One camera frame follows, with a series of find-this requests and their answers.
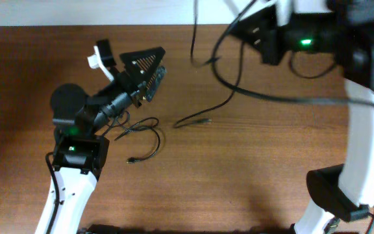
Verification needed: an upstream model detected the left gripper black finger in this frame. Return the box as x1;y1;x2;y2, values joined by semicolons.
119;47;166;85
144;66;167;101

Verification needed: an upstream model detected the thin black USB cable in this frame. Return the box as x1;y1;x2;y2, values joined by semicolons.
108;110;162;164

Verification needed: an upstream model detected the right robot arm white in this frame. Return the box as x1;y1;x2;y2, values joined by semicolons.
228;1;374;233

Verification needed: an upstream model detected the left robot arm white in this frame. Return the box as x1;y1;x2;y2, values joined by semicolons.
36;44;166;233

